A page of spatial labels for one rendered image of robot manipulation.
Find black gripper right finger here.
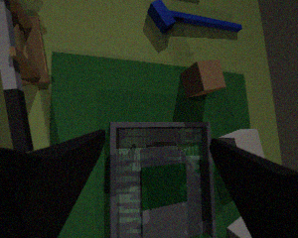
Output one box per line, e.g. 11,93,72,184
210,139,298,238

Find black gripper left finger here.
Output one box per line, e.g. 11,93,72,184
0,130,105,238

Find dark green flat mat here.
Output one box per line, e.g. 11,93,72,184
51,52,251,238

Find grey box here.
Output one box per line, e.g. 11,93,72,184
227,217,252,238
219,129,265,158

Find brown block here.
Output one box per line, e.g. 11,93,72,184
181,60,225,98

